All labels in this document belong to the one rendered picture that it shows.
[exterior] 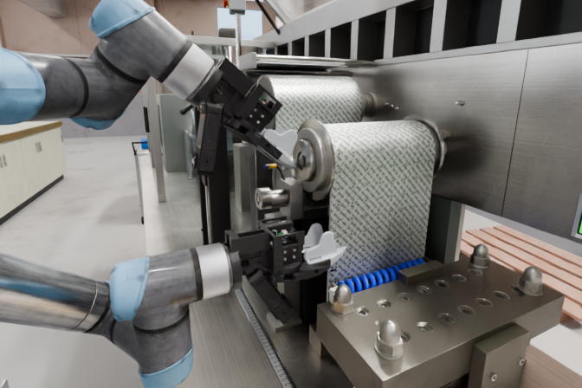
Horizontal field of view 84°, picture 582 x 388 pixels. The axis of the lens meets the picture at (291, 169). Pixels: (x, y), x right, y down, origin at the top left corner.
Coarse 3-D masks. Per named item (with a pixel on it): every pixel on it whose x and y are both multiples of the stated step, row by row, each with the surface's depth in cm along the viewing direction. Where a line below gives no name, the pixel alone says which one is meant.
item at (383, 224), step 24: (336, 192) 54; (360, 192) 56; (384, 192) 59; (408, 192) 61; (336, 216) 55; (360, 216) 58; (384, 216) 60; (408, 216) 63; (336, 240) 56; (360, 240) 59; (384, 240) 61; (408, 240) 64; (336, 264) 58; (360, 264) 60; (384, 264) 63
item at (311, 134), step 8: (304, 128) 57; (312, 128) 56; (304, 136) 57; (312, 136) 55; (320, 136) 54; (320, 144) 53; (320, 152) 53; (320, 160) 53; (320, 168) 53; (296, 176) 62; (320, 176) 53; (304, 184) 59; (312, 184) 56; (320, 184) 55
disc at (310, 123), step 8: (312, 120) 56; (320, 128) 54; (328, 136) 52; (328, 144) 52; (328, 152) 52; (328, 160) 53; (328, 168) 53; (328, 176) 53; (328, 184) 53; (312, 192) 59; (320, 192) 56; (328, 192) 54
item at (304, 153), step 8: (296, 144) 58; (304, 144) 55; (312, 144) 55; (296, 152) 59; (304, 152) 56; (312, 152) 54; (296, 160) 59; (304, 160) 56; (312, 160) 54; (296, 168) 59; (304, 168) 56; (312, 168) 54; (304, 176) 57; (312, 176) 55
